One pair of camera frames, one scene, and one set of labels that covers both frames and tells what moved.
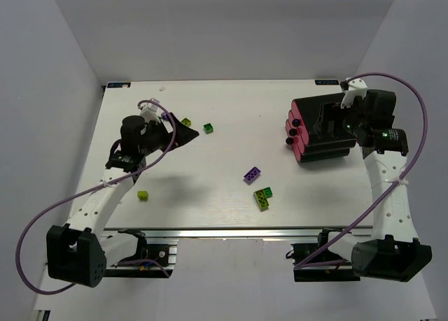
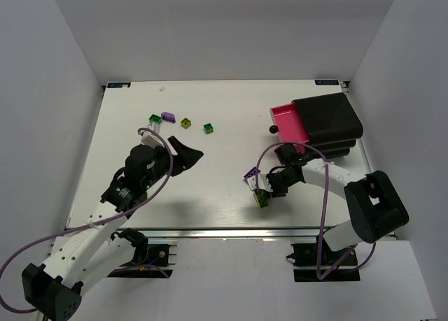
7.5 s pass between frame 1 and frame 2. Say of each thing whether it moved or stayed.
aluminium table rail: stayed
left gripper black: moved
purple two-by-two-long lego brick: stayed
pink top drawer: moved
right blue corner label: stayed
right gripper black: moved
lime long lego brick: stayed
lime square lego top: stayed
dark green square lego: stayed
